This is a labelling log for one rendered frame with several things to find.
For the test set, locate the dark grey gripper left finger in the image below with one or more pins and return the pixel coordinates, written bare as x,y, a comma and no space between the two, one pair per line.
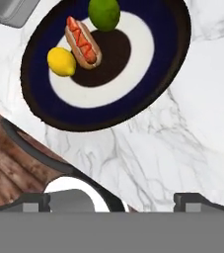
34,201

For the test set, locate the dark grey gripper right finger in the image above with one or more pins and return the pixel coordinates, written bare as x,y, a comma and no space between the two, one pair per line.
190,201

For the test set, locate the large blue and white plate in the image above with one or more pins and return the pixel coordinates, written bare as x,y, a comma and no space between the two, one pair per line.
139,66

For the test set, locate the grey tupperware container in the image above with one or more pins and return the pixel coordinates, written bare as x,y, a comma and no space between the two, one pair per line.
13,11

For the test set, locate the round black and white object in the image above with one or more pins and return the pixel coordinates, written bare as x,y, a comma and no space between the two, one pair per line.
84,187

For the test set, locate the yellow lemon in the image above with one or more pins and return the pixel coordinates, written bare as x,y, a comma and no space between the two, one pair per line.
61,62

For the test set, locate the hot dog in bun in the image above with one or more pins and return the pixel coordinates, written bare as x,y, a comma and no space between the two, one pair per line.
83,43

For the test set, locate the green lime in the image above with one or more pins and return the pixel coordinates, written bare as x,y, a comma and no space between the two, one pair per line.
104,14

